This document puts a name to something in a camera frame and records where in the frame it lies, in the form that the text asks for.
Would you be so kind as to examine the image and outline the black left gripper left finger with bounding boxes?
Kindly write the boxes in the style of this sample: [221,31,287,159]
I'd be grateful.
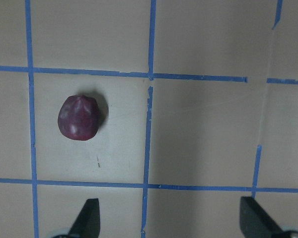
[68,198,100,238]

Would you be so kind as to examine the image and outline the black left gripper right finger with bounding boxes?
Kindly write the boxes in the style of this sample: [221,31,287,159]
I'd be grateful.
[239,196,286,238]

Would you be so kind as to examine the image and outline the dark red apple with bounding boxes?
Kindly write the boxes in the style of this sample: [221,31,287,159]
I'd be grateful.
[58,95,99,141]

